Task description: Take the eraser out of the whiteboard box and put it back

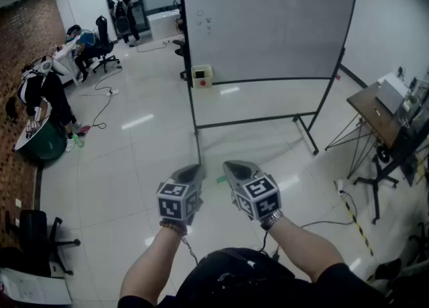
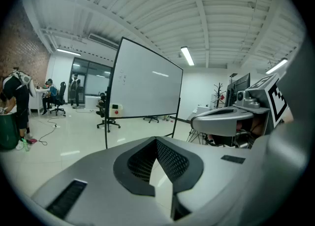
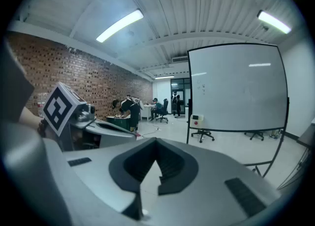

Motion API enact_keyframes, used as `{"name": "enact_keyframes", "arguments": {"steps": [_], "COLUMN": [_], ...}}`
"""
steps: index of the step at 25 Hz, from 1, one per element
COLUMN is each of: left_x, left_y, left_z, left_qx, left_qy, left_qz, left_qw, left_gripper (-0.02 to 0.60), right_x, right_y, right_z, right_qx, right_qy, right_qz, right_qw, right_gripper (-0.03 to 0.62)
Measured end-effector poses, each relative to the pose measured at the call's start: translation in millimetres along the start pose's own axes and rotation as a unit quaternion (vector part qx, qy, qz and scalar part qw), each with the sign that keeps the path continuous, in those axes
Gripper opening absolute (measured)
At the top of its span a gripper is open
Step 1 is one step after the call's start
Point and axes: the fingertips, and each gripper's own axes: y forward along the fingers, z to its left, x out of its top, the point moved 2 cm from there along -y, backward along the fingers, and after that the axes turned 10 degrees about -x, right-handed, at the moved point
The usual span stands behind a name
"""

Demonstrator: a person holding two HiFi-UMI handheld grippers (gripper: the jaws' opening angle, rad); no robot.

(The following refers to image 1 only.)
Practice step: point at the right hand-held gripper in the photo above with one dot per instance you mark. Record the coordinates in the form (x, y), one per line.
(259, 199)

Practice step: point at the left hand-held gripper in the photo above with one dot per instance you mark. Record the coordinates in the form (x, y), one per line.
(174, 202)

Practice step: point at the cream plastic box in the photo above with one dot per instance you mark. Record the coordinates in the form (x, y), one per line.
(208, 76)

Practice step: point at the person's right forearm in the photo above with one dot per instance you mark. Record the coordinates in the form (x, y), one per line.
(301, 246)

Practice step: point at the person's left forearm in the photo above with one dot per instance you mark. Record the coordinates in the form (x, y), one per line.
(151, 263)

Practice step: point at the whiteboard on black stand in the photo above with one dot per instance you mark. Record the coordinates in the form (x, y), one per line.
(268, 25)

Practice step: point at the green floor tape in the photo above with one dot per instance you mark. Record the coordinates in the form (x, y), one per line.
(222, 179)

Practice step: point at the silver wristwatch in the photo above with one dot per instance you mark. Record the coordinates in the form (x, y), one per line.
(272, 218)

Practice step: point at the white power strip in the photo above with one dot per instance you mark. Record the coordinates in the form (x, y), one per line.
(340, 186)
(114, 92)

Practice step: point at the person's black shirt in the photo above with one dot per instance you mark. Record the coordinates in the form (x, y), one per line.
(241, 280)

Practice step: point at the pink object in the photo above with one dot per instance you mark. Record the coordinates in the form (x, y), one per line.
(84, 129)

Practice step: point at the green plastic bottle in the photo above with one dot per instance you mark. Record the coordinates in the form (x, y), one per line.
(78, 140)

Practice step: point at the black wheeled stand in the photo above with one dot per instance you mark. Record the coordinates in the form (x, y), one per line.
(382, 176)

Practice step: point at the green barrel with white top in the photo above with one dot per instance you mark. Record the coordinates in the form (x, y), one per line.
(43, 142)

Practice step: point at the white cabinet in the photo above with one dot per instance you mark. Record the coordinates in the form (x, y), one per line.
(164, 26)

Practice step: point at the black office chair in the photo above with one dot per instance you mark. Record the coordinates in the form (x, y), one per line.
(33, 229)
(104, 38)

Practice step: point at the grey laptop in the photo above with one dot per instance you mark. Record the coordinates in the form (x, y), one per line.
(390, 97)

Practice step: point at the white desk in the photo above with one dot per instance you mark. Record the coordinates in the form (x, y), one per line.
(65, 61)

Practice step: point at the black equipment rack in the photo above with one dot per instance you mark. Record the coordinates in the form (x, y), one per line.
(419, 115)

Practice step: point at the black bag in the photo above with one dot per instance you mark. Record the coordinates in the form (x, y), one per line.
(20, 259)

